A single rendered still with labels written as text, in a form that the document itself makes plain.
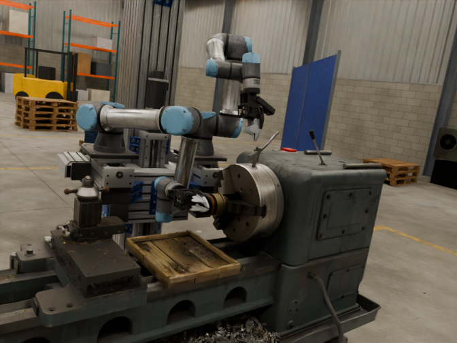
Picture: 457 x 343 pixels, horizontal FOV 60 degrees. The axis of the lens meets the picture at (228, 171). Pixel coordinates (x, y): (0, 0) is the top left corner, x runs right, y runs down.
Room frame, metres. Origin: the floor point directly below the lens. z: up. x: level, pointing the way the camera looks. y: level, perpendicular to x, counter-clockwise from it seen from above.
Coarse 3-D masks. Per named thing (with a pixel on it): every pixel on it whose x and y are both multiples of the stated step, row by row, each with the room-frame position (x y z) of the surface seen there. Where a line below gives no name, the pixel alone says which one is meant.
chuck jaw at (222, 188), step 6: (228, 168) 1.60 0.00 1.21; (222, 174) 1.56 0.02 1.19; (228, 174) 1.58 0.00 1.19; (222, 180) 1.55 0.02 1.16; (228, 180) 1.56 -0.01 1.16; (216, 186) 1.55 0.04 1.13; (222, 186) 1.53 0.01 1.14; (228, 186) 1.55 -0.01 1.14; (216, 192) 1.52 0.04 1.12; (222, 192) 1.52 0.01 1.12; (228, 192) 1.53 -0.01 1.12; (234, 192) 1.55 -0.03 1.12
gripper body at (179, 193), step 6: (174, 186) 1.56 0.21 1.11; (180, 186) 1.57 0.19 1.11; (168, 192) 1.54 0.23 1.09; (174, 192) 1.55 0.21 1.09; (180, 192) 1.46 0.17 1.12; (186, 192) 1.49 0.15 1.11; (192, 192) 1.50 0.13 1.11; (168, 198) 1.53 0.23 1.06; (174, 198) 1.49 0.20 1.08; (180, 198) 1.46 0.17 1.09; (186, 198) 1.47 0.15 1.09; (192, 198) 1.49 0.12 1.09; (174, 204) 1.49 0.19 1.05; (180, 204) 1.47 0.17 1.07; (186, 204) 1.48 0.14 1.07; (192, 204) 1.49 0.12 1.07
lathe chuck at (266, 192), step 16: (240, 176) 1.54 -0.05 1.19; (256, 176) 1.49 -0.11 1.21; (240, 192) 1.53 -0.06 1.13; (256, 192) 1.45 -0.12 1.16; (272, 192) 1.48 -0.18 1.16; (272, 208) 1.46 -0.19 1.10; (240, 224) 1.51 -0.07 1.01; (256, 224) 1.43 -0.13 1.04; (272, 224) 1.48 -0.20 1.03; (240, 240) 1.50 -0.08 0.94
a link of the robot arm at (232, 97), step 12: (228, 36) 2.13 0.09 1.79; (240, 36) 2.16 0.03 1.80; (228, 48) 2.12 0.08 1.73; (240, 48) 2.12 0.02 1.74; (228, 60) 2.14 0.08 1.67; (240, 60) 2.13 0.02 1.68; (228, 84) 2.15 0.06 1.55; (240, 84) 2.15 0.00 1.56; (228, 96) 2.14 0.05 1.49; (228, 108) 2.14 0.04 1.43; (228, 120) 2.12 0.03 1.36; (240, 120) 2.15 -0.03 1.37; (228, 132) 2.12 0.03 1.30; (240, 132) 2.14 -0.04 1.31
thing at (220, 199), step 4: (208, 196) 1.46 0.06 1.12; (212, 196) 1.47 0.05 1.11; (216, 196) 1.47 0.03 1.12; (220, 196) 1.48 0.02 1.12; (224, 196) 1.51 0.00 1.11; (208, 200) 1.44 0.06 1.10; (212, 200) 1.45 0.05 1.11; (216, 200) 1.45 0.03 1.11; (220, 200) 1.46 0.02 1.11; (224, 200) 1.47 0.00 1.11; (212, 204) 1.44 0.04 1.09; (216, 204) 1.45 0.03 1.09; (220, 204) 1.45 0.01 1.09; (224, 204) 1.46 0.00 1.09; (212, 208) 1.43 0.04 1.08; (216, 208) 1.45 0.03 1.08; (220, 208) 1.45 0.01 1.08; (224, 208) 1.46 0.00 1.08; (204, 212) 1.46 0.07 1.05; (208, 212) 1.44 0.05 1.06; (212, 212) 1.44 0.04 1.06; (216, 212) 1.45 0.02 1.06; (220, 212) 1.46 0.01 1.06
